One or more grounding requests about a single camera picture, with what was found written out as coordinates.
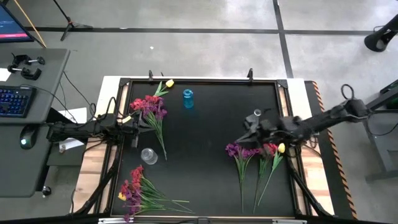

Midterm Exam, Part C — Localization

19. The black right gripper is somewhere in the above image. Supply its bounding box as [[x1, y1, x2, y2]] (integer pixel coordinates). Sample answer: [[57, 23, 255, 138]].
[[235, 112, 292, 144]]

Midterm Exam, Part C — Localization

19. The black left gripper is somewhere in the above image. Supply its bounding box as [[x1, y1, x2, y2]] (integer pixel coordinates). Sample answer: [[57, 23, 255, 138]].
[[123, 112, 157, 149]]

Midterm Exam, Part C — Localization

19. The purple artificial flower bunch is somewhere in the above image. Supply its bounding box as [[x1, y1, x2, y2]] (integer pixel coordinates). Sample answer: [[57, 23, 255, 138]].
[[141, 104, 169, 162], [123, 186, 195, 223], [225, 142, 261, 214]]

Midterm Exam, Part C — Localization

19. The red artificial flower bunch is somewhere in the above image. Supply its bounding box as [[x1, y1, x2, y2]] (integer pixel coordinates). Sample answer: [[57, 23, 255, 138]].
[[119, 165, 181, 203], [252, 142, 279, 215], [129, 95, 165, 147]]

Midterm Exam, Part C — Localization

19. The green flower stem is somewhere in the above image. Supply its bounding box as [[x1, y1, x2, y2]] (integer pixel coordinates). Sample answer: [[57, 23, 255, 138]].
[[117, 191, 183, 203]]

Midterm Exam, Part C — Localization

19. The clear round glass vase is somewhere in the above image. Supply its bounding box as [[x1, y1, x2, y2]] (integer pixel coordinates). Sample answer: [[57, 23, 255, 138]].
[[140, 147, 159, 166]]

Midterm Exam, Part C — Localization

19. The blue glass vase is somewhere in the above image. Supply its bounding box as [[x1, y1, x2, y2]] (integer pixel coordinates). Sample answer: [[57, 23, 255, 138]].
[[182, 88, 195, 110]]

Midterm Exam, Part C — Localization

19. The black ramp with hazard stripes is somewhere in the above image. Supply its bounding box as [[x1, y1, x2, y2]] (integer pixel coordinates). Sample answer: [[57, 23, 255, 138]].
[[303, 80, 358, 220]]

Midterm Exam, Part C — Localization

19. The black computer mouse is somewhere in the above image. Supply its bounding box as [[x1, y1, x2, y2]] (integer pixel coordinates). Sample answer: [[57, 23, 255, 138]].
[[19, 124, 40, 150]]

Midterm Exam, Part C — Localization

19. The black tripod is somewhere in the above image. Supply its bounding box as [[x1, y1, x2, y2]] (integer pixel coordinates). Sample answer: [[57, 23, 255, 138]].
[[51, 0, 93, 42]]

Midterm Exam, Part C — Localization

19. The backlit black keyboard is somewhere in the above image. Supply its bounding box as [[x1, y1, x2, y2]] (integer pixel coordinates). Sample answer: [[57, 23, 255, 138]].
[[0, 86, 37, 118]]

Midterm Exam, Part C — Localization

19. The grey desk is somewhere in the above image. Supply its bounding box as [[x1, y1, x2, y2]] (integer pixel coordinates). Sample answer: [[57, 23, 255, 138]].
[[0, 48, 71, 198]]

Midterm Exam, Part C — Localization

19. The white note paper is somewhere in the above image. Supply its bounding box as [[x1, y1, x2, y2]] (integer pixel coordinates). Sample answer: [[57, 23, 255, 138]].
[[0, 67, 12, 82]]

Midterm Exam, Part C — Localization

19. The black floor stand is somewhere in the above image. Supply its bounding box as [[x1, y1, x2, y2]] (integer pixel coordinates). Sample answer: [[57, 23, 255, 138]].
[[364, 14, 398, 53]]

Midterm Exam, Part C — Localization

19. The black desk monitor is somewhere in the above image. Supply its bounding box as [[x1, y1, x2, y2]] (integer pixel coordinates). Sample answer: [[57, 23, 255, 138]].
[[0, 2, 34, 44]]

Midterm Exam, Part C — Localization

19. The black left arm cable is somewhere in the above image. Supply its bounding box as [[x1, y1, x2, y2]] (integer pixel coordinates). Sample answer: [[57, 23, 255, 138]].
[[89, 96, 118, 121]]

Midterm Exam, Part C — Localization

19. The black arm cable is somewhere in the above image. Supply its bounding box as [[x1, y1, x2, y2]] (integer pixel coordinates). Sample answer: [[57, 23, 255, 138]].
[[340, 83, 356, 102], [89, 96, 118, 121]]

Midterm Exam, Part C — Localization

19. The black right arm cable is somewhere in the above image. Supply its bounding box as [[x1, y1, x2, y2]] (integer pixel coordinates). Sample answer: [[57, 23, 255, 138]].
[[340, 83, 356, 102]]

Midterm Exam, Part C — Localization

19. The black side desk frame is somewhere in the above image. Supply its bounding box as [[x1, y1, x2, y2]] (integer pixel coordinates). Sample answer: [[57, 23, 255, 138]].
[[362, 79, 398, 183]]

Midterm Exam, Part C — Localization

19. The yellow hanging cable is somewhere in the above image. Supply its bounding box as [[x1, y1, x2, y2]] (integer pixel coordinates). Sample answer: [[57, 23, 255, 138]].
[[12, 0, 47, 49]]

